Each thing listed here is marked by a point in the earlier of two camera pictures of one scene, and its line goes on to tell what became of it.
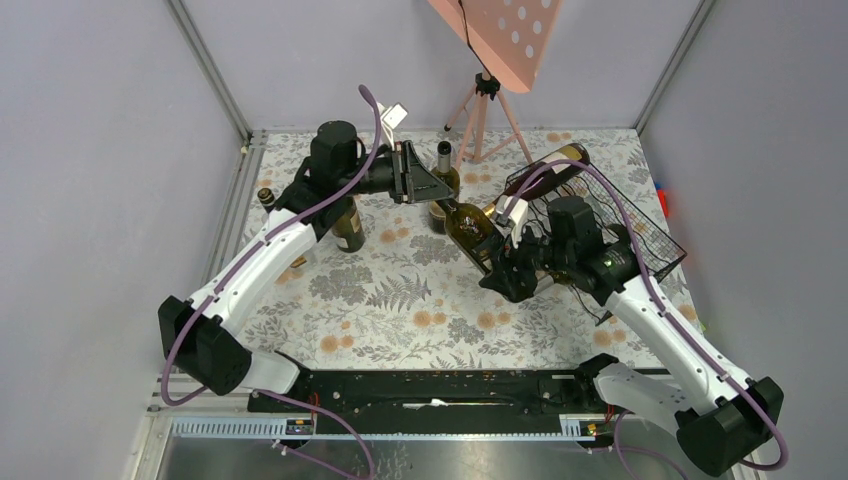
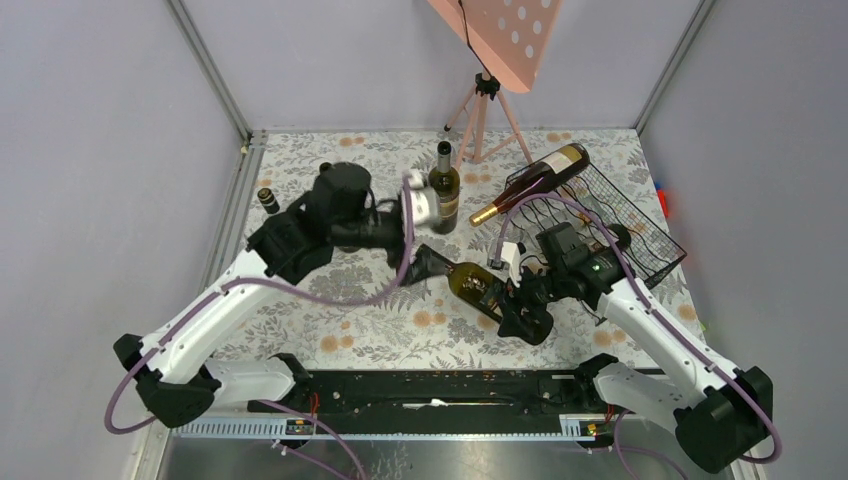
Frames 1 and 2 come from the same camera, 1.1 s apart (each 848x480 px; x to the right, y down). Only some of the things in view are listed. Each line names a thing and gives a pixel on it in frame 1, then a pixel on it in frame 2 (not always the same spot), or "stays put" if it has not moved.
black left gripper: (419, 182) → (425, 265)
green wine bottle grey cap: (447, 206) → (475, 285)
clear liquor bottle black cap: (267, 198) stays put
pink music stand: (509, 38) stays put
